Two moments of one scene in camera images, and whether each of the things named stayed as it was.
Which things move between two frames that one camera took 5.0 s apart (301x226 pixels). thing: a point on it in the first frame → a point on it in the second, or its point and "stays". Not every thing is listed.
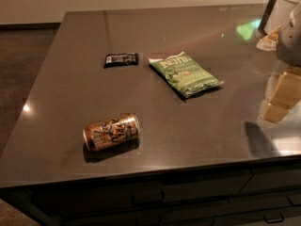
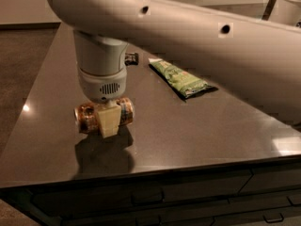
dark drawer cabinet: [260, 194] stays
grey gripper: [290, 42] → [101, 86]
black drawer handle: [274, 221] stays
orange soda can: [117, 130] → [88, 120]
